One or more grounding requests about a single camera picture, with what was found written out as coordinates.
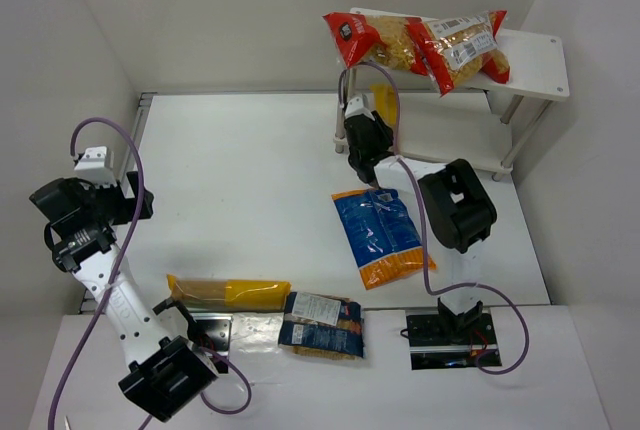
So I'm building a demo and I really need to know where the yellow spaghetti bag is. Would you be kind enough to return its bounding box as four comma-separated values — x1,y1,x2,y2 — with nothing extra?
166,274,291,312
370,84,398,128

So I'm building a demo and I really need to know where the blue orange spaghetti bag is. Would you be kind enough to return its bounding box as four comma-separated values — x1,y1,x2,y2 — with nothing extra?
332,189,437,290

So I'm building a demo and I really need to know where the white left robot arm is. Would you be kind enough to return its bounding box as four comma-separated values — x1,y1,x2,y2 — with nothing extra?
29,171,217,422

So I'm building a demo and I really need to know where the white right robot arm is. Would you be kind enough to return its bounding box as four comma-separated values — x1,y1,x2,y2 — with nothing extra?
345,114,497,336

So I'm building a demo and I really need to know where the red pasta bag left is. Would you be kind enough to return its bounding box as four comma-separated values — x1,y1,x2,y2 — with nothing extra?
323,12,430,76

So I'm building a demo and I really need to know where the red pasta bag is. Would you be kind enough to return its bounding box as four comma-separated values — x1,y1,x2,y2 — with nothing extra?
406,10,511,95
323,12,430,76

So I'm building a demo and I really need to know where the white two-tier shelf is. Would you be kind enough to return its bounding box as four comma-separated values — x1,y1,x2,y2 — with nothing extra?
334,9,570,180

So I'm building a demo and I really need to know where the red pasta bag right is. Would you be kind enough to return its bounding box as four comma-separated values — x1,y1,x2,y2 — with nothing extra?
406,10,511,95

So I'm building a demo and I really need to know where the dark blue pasta bag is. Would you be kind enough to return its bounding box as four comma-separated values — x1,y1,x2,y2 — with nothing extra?
278,292,365,360

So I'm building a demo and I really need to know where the yellow spaghetti bag front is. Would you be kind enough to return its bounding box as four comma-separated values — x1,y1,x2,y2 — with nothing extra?
166,274,291,312

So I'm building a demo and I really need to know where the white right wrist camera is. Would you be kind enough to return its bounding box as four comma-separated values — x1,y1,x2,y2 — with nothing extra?
344,94,375,121

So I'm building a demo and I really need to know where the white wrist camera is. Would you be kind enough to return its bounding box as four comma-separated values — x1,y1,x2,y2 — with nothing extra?
344,94,375,121
74,146,117,188

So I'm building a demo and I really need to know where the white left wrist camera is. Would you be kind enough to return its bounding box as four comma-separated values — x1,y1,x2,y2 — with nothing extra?
74,146,117,188

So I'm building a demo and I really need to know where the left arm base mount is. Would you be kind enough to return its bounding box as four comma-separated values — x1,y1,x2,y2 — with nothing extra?
187,316,231,356

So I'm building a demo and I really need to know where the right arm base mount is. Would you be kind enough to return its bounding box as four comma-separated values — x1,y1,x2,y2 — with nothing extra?
400,308,502,371

